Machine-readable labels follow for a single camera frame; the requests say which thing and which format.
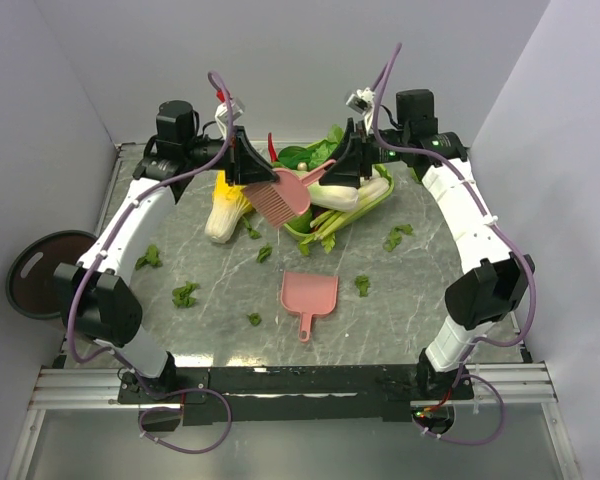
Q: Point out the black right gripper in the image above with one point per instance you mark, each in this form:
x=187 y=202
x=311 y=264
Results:
x=352 y=159

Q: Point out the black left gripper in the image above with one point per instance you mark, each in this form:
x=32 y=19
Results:
x=244 y=165

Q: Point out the pink hand brush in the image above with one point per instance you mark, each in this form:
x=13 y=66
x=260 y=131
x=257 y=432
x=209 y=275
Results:
x=285 y=198

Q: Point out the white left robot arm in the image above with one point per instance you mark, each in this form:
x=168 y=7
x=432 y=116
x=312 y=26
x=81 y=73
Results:
x=172 y=158

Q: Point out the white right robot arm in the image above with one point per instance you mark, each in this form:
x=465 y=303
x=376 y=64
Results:
x=495 y=274

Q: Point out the red chili pepper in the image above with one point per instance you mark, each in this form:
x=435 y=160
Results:
x=271 y=149

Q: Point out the green bok choy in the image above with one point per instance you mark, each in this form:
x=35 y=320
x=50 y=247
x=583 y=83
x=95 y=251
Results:
x=306 y=158

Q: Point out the yellow napa cabbage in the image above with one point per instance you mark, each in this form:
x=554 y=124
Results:
x=229 y=205

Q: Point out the large green napa cabbage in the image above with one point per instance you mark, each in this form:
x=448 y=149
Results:
x=333 y=197

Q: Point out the green plastic basket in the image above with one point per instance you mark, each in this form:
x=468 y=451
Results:
x=316 y=210

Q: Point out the green celery stalks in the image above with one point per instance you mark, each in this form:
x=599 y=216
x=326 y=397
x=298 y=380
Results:
x=326 y=225

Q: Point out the green round cabbage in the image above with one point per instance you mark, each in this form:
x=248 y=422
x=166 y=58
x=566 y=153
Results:
x=302 y=224

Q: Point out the pink dustpan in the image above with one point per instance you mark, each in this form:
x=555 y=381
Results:
x=308 y=296

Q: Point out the brown round bin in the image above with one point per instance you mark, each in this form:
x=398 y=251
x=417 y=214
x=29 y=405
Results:
x=30 y=287

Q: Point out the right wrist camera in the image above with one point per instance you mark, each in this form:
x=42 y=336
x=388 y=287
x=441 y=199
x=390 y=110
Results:
x=362 y=101

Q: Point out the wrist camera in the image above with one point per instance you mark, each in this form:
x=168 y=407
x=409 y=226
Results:
x=362 y=101
x=227 y=112

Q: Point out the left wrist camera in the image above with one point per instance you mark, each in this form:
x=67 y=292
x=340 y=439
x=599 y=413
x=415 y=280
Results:
x=227 y=112

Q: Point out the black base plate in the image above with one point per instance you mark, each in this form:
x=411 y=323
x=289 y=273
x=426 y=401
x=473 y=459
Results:
x=388 y=392

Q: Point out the aluminium rail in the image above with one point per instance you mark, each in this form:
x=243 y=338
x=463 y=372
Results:
x=98 y=389

